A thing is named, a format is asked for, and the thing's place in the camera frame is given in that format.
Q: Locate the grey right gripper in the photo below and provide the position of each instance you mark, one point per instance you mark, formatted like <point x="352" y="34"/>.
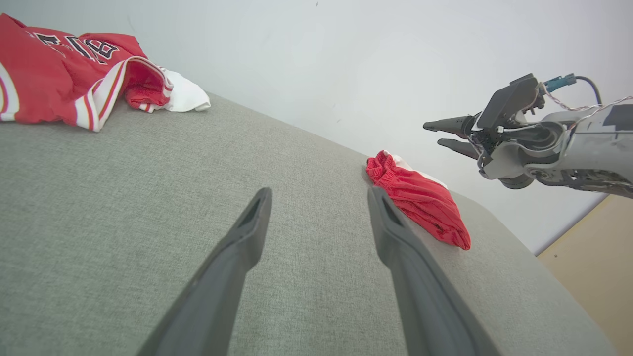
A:
<point x="514" y="158"/>

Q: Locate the red basketball jersey white sleeves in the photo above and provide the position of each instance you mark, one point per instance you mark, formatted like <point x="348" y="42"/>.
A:
<point x="44" y="84"/>

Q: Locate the red shorts white trim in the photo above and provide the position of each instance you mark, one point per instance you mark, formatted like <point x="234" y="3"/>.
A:
<point x="425" y="202"/>

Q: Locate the grey fabric sofa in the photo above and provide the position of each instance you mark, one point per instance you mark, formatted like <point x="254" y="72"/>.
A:
<point x="148" y="207"/>

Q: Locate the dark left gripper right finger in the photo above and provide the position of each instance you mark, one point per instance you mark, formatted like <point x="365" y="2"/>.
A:
<point x="425" y="306"/>

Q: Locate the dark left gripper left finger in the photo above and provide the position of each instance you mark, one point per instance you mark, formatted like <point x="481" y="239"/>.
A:
<point x="217" y="291"/>

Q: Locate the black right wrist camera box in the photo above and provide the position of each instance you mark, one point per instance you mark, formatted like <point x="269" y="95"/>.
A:
<point x="509" y="101"/>

